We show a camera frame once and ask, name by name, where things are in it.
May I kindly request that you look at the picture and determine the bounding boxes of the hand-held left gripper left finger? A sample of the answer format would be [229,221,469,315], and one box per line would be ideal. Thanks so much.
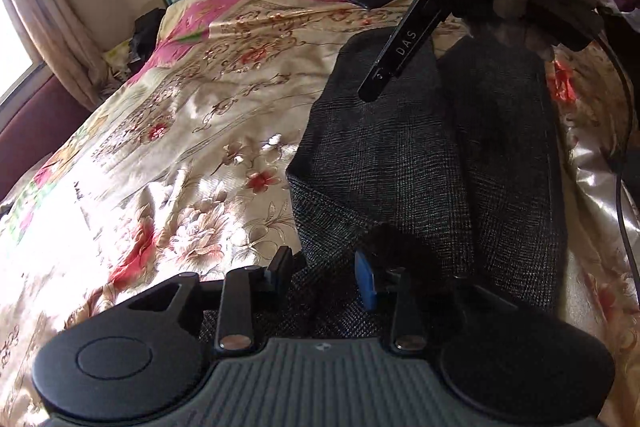
[117,246,306,355]

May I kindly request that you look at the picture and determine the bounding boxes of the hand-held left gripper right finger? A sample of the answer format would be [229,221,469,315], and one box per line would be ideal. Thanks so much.
[352,249,526,353]

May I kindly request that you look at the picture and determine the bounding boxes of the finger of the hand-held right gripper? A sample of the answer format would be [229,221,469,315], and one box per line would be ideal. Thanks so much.
[358,0,454,102]

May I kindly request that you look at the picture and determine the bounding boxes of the dark grey plaid pants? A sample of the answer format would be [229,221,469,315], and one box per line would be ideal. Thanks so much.
[287,27,571,343]

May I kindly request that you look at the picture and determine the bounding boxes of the floral satin blanket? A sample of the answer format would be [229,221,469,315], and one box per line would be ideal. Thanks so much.
[0,0,640,427]

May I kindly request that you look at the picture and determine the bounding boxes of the black clothes pile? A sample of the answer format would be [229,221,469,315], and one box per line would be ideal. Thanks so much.
[132,7,167,68]

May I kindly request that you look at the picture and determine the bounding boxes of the yellow floral cloth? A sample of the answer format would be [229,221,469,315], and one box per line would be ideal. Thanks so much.
[102,38,138,72]

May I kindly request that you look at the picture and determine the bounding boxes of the maroon sofa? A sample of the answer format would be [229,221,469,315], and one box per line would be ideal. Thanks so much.
[0,74,92,202]

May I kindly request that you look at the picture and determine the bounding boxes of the beige curtain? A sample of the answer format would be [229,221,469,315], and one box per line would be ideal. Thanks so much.
[0,0,108,112]

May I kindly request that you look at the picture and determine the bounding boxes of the black cable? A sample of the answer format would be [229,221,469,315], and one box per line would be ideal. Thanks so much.
[592,4,640,280]

